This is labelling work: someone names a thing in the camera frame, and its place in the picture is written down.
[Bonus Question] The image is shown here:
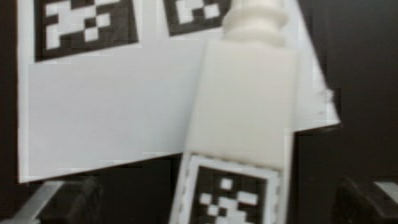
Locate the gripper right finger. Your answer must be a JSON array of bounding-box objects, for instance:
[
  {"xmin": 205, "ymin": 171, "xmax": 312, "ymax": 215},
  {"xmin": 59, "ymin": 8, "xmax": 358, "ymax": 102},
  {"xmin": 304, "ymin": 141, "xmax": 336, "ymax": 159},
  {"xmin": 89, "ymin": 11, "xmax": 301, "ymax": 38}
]
[{"xmin": 331, "ymin": 176, "xmax": 398, "ymax": 224}]

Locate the paper sheet with markers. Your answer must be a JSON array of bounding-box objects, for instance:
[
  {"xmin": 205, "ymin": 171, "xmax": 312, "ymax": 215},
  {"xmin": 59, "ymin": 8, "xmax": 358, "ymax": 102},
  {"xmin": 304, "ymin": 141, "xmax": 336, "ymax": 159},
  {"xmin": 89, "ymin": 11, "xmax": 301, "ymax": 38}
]
[{"xmin": 17, "ymin": 0, "xmax": 344, "ymax": 184}]

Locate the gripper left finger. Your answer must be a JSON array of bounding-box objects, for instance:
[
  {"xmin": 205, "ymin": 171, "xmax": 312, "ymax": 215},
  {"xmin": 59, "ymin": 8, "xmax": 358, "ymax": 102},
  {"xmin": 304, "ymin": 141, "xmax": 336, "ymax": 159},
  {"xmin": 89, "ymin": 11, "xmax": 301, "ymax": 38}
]
[{"xmin": 4, "ymin": 177, "xmax": 104, "ymax": 224}]

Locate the white desk leg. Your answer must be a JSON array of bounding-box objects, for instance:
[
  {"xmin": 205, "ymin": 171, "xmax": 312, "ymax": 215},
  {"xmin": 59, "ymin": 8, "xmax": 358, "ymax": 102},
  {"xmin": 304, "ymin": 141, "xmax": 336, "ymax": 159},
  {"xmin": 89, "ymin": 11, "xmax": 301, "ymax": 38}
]
[{"xmin": 169, "ymin": 0, "xmax": 299, "ymax": 224}]

